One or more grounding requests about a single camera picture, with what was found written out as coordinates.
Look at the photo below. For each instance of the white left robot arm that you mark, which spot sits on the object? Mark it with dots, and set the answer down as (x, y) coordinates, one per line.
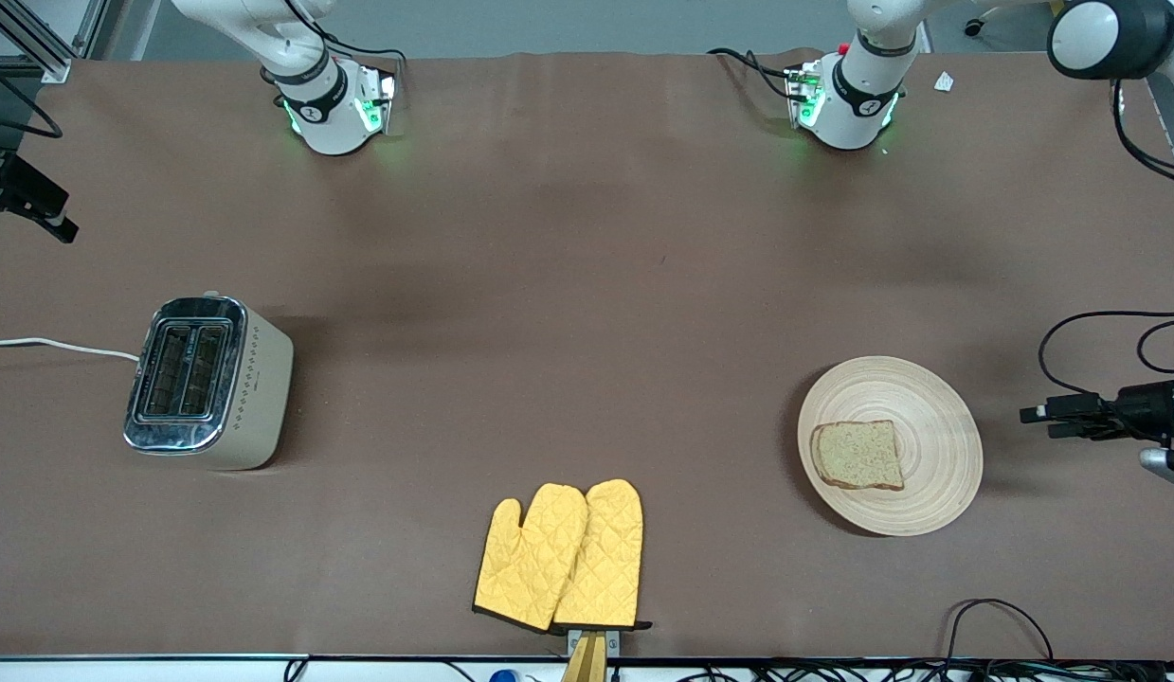
(857, 104)

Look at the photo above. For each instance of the black caster wheel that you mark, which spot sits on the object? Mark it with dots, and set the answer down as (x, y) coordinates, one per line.
(974, 27)

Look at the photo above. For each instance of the blue round object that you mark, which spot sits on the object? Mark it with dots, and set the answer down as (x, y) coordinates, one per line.
(503, 675)

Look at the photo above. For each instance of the round wooden plate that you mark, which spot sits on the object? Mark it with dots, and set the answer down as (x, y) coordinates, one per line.
(937, 417)

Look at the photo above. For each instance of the wooden post with metal bracket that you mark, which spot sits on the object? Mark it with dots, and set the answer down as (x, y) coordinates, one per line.
(586, 658)

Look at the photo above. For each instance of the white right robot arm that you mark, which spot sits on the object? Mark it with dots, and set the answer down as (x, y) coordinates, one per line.
(326, 114)

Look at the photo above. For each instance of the cream and chrome toaster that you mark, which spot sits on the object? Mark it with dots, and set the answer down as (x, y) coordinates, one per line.
(255, 398)

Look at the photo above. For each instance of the small white paper scrap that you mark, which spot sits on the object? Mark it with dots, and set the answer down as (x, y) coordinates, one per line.
(944, 82)

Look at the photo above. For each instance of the brown table cloth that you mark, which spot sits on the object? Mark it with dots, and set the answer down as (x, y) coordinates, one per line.
(738, 284)

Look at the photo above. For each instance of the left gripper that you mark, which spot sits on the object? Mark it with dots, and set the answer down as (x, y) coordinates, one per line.
(1142, 411)

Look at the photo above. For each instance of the brown toast slice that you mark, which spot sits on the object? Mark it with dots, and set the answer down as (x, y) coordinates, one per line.
(859, 455)

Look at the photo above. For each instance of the yellow quilted oven mitt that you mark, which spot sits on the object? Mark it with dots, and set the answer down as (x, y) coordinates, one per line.
(530, 559)
(605, 559)

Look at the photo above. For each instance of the metal base plate green light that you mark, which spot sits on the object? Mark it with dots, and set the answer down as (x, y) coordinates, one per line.
(803, 95)
(378, 99)

